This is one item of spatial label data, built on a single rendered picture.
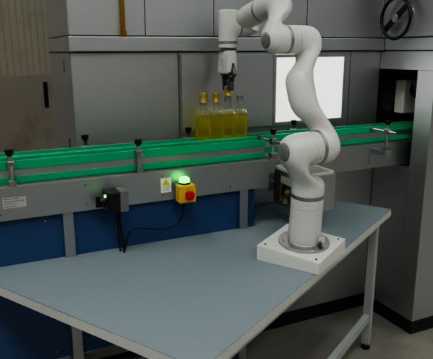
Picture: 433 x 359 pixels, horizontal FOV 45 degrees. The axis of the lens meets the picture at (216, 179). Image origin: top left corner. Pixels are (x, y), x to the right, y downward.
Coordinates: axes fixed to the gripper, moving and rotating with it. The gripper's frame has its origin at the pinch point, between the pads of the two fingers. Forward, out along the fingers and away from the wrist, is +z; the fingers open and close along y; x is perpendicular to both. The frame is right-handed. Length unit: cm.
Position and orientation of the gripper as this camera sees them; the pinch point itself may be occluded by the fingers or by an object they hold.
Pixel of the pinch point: (228, 85)
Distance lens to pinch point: 229.0
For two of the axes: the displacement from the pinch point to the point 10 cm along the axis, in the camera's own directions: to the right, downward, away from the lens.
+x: 9.0, -1.1, 4.2
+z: 0.1, 9.7, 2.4
